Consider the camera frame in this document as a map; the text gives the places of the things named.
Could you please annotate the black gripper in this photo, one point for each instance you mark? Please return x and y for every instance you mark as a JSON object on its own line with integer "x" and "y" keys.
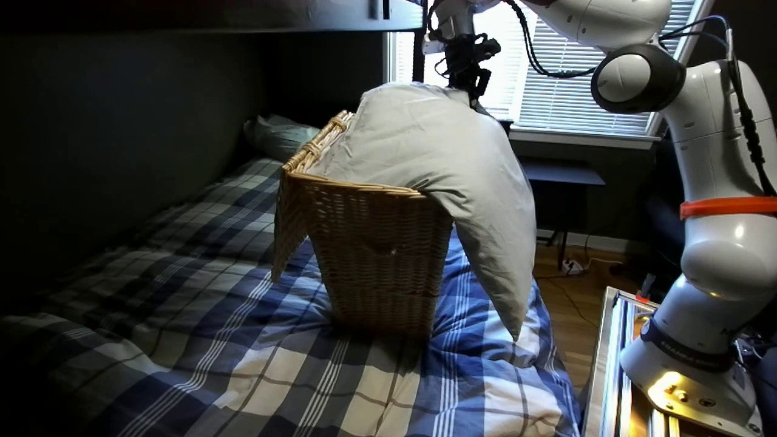
{"x": 469, "y": 52}

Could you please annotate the grey cloth garment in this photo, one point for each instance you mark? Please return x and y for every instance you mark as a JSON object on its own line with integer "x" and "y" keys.
{"x": 453, "y": 177}

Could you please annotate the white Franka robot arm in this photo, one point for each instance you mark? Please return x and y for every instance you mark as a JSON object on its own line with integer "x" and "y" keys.
{"x": 728, "y": 243}

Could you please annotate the wicker laundry basket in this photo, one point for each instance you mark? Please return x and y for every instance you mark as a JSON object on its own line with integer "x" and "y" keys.
{"x": 373, "y": 250}

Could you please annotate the grey bed pillow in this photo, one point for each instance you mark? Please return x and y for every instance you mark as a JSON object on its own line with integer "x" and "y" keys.
{"x": 274, "y": 136}

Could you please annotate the white window blind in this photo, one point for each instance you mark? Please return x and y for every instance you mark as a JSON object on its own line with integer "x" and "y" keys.
{"x": 584, "y": 89}

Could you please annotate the blue plaid duvet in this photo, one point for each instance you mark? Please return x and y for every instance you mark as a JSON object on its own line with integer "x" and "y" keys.
{"x": 244, "y": 356}

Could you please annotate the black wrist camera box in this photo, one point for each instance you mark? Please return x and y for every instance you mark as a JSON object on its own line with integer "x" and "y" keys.
{"x": 437, "y": 20}

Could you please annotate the dark bunk bed frame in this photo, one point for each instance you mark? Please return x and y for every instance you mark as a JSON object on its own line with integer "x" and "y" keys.
{"x": 203, "y": 12}

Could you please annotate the metal base rail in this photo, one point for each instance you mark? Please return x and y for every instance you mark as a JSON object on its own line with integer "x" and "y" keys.
{"x": 623, "y": 380}

